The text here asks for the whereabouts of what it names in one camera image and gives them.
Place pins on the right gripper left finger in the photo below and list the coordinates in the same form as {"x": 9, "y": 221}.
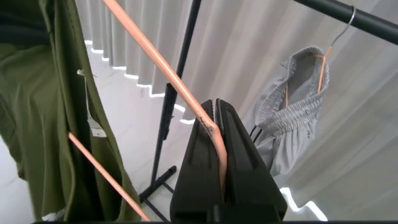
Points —
{"x": 196, "y": 186}

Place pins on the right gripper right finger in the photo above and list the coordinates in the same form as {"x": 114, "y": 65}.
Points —
{"x": 252, "y": 186}

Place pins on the pale grey shorts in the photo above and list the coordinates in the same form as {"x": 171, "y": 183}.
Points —
{"x": 286, "y": 140}

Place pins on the pink clothes hanger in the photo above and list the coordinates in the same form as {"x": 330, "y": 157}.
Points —
{"x": 174, "y": 79}
{"x": 321, "y": 71}

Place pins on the green garment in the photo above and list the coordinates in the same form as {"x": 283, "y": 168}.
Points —
{"x": 31, "y": 109}

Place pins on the black clothes rack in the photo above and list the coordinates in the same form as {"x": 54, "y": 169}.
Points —
{"x": 373, "y": 21}

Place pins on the white curtain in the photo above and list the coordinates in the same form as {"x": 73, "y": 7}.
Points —
{"x": 248, "y": 46}

